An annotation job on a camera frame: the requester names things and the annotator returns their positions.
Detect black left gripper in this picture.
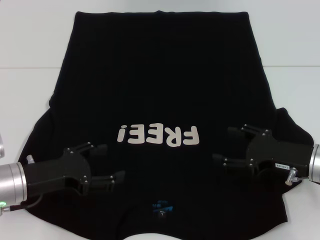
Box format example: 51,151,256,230
22,141,127,198

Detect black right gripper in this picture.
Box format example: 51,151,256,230
211,123,315,185

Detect black t-shirt with FREE print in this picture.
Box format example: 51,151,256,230
17,10,315,240

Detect right arm silver cable plug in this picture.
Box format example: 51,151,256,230
285,167,311,186

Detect thin dark cable brown sleeve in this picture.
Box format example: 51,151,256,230
8,192,45,212

